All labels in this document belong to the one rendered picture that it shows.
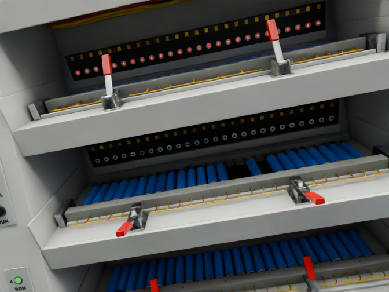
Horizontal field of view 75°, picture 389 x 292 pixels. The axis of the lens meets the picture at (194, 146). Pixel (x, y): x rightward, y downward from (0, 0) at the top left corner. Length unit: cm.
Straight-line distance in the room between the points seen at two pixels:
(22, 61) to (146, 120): 26
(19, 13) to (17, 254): 38
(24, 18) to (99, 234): 36
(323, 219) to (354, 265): 15
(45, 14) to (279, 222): 48
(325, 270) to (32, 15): 64
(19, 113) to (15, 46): 12
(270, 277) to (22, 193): 45
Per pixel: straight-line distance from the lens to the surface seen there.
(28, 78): 56
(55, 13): 48
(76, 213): 51
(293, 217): 43
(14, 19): 51
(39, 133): 46
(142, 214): 44
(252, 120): 55
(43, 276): 53
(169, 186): 48
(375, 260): 60
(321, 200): 37
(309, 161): 51
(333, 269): 57
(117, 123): 41
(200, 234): 43
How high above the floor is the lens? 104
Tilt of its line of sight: 5 degrees down
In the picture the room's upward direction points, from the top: 11 degrees counter-clockwise
